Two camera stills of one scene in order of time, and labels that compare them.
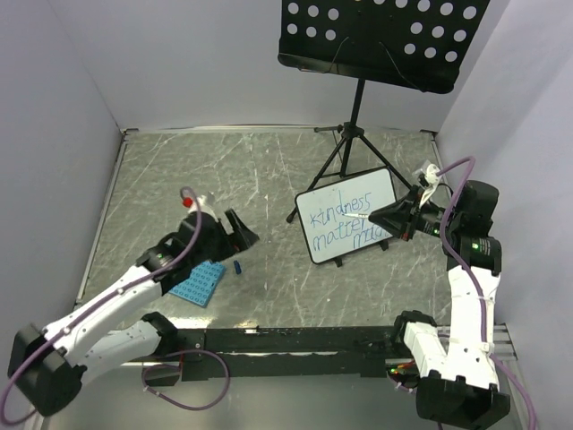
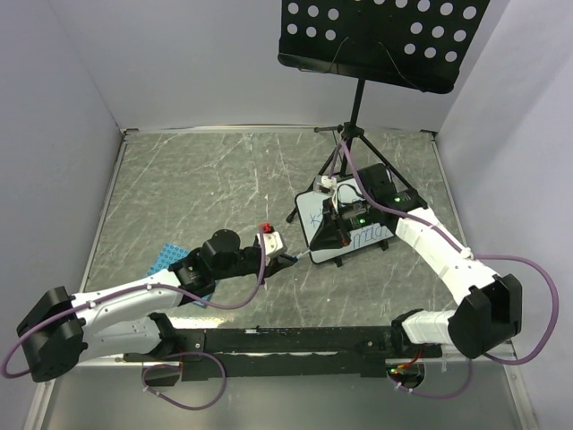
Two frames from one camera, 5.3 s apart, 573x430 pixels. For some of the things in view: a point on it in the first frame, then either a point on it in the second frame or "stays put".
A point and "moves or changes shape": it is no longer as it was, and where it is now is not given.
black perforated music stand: x=416 y=44 stays put
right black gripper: x=401 y=218 to x=332 y=232
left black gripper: x=241 y=237 to x=277 y=263
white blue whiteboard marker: x=357 y=215 moves or changes shape
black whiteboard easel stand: x=384 y=245 stays put
